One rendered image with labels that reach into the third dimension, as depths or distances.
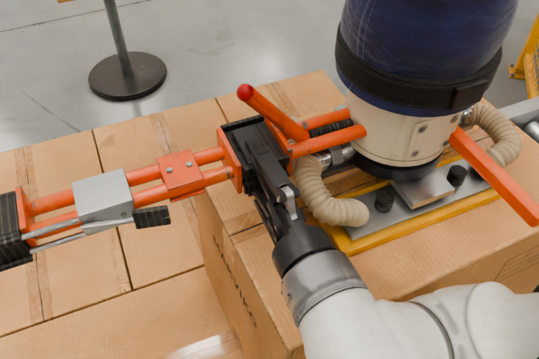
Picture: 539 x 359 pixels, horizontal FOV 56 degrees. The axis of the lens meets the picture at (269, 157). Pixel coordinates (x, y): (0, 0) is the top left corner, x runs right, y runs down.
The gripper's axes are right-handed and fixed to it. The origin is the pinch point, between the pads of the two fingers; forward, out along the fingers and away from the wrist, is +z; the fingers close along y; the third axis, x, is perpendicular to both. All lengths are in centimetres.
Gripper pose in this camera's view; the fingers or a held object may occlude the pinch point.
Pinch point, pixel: (249, 155)
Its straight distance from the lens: 72.4
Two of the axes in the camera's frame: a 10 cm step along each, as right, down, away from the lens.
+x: 9.2, -2.8, 2.7
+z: -3.8, -6.7, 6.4
